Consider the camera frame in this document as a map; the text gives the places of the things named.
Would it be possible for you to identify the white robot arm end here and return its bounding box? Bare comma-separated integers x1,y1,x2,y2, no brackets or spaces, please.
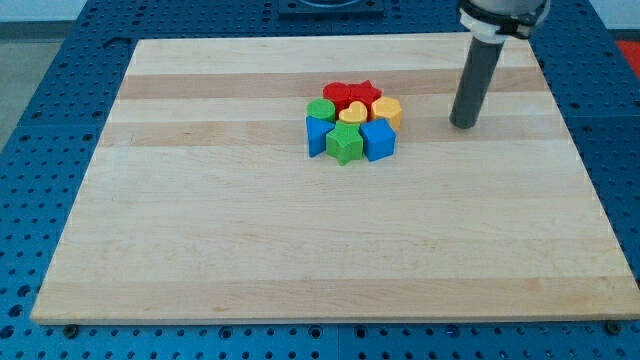
457,0,551,44

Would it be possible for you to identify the blue cube block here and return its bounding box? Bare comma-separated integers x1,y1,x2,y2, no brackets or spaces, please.
360,118,396,161

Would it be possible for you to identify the wooden board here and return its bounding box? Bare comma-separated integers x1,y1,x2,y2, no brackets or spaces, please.
31,33,639,325

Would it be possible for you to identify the green star block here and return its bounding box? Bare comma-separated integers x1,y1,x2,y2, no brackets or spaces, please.
326,121,364,166

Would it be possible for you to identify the blue triangular block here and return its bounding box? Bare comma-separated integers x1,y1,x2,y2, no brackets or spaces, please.
306,116,335,157

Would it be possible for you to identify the green cylinder block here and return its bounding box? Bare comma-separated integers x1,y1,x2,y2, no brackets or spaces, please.
306,98,336,122

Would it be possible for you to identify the yellow heart block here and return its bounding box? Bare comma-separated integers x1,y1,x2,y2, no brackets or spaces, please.
339,101,368,124

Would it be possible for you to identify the red cylinder block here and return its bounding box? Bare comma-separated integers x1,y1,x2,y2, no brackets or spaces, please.
323,82,351,113

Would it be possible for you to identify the yellow hexagon block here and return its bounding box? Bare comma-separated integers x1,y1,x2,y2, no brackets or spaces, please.
369,96,403,131

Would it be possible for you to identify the red star block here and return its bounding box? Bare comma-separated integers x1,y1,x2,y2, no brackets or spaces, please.
347,80,383,112

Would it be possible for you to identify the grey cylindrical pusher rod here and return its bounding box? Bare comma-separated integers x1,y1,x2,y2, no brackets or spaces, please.
449,37,504,129

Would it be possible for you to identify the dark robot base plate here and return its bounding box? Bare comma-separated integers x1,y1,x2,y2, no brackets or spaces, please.
275,0,385,18

